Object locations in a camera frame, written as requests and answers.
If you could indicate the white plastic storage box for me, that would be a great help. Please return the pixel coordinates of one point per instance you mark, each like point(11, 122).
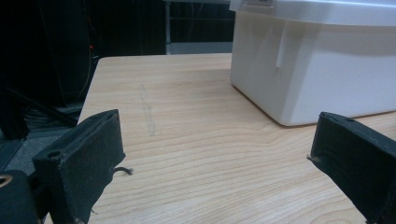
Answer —
point(327, 81)

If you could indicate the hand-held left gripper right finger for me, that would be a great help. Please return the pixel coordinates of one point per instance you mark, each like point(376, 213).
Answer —
point(358, 155)

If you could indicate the black tripod stand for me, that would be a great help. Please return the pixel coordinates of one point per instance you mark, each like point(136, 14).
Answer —
point(12, 121)

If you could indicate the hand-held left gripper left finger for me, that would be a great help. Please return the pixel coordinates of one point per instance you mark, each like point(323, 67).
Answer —
point(79, 158)

